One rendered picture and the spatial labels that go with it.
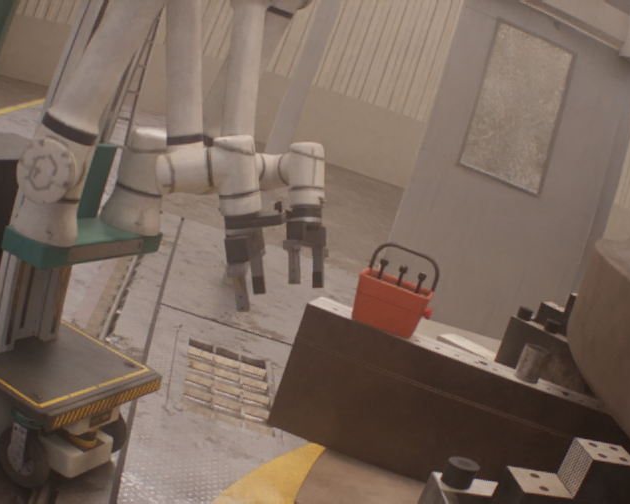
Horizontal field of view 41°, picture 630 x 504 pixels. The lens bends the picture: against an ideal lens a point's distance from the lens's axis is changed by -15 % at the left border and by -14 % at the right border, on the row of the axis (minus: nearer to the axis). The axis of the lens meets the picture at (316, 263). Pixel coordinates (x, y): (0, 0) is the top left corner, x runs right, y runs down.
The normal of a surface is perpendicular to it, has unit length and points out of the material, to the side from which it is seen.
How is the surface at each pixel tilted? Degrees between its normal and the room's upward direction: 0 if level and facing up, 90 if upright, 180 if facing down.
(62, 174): 96
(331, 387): 90
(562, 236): 90
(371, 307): 97
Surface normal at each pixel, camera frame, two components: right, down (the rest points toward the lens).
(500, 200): 0.08, 0.21
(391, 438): -0.26, 0.10
